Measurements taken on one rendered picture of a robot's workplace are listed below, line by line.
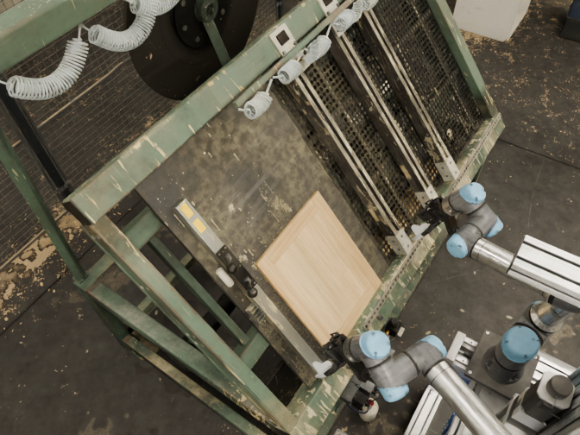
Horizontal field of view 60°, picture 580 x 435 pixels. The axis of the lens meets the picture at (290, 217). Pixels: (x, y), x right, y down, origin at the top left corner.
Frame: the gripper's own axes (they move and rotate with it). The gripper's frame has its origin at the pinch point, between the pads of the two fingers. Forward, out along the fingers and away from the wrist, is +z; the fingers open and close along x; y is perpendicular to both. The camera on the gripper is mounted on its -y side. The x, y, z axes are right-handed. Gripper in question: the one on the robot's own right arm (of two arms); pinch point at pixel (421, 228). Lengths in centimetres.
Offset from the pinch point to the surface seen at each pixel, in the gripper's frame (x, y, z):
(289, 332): 59, 13, 29
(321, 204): 8.6, 35.5, 21.4
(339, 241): 12.2, 18.5, 29.0
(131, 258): 83, 74, 3
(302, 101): -13, 70, 5
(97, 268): 71, 98, 111
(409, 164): -44, 13, 25
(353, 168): -12.4, 34.6, 15.7
